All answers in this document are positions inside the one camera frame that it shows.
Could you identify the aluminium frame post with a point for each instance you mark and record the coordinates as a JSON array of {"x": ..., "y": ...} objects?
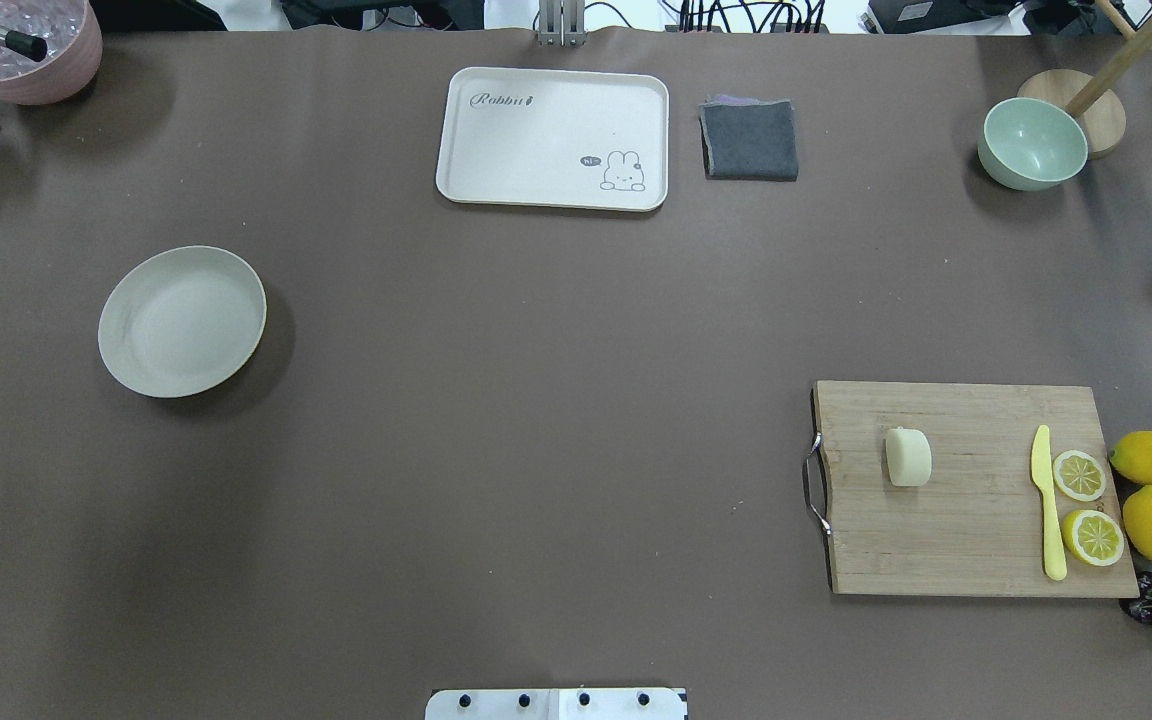
[{"x": 561, "y": 23}]

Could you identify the lemon half slice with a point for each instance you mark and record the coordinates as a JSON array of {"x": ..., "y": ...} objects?
[
  {"x": 1080, "y": 476},
  {"x": 1093, "y": 537}
]

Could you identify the grey folded cloth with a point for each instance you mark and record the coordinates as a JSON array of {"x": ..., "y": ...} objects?
[{"x": 749, "y": 139}]

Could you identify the beige round plate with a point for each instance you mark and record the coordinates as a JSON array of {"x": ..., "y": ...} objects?
[{"x": 182, "y": 322}]

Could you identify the white rabbit tray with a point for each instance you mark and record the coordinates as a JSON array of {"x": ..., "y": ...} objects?
[{"x": 555, "y": 139}]

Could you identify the lower lemon half slice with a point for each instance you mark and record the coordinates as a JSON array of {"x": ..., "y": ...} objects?
[{"x": 1093, "y": 537}]

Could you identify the dark grapes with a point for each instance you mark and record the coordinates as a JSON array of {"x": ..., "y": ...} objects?
[{"x": 1140, "y": 607}]

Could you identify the mint green bowl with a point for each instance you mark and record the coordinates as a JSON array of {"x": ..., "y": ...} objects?
[{"x": 1028, "y": 144}]

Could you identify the wooden cup rack stand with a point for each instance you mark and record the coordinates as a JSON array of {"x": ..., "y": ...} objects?
[{"x": 1091, "y": 100}]

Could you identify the upper lemon half slice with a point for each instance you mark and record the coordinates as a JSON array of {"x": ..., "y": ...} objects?
[{"x": 1080, "y": 476}]

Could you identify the wooden cutting board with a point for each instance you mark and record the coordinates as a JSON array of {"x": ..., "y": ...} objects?
[{"x": 974, "y": 530}]

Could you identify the pink bowl with ice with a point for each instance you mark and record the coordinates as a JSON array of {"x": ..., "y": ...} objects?
[{"x": 73, "y": 39}]

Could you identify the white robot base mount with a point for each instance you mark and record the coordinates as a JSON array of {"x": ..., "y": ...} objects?
[{"x": 559, "y": 703}]

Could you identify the yellow plastic knife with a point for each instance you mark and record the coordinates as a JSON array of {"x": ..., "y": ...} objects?
[{"x": 1054, "y": 563}]

